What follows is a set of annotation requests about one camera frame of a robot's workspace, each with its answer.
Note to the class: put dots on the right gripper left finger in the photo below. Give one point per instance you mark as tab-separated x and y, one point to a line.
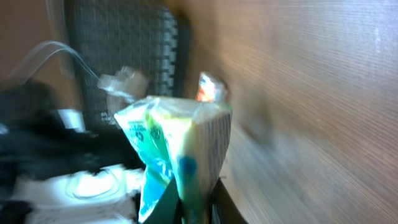
168	209

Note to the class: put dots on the orange tissue pack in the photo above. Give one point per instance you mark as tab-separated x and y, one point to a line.
211	89

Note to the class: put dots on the green tissue pack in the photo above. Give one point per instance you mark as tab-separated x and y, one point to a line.
179	139

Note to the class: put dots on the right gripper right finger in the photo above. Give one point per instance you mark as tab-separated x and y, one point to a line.
222	208

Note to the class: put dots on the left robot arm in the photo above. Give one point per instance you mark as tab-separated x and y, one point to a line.
36	145

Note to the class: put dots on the grey plastic mesh basket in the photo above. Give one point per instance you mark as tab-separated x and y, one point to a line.
110	34

